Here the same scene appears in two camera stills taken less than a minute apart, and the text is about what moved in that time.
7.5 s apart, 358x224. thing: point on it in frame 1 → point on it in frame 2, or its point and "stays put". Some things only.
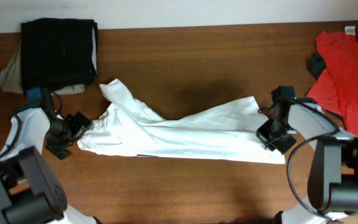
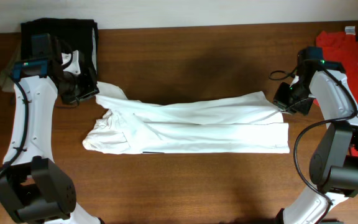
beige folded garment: (10, 78) stays put
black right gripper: (263, 135) → (280, 100)
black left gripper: (81, 124) → (91, 88)
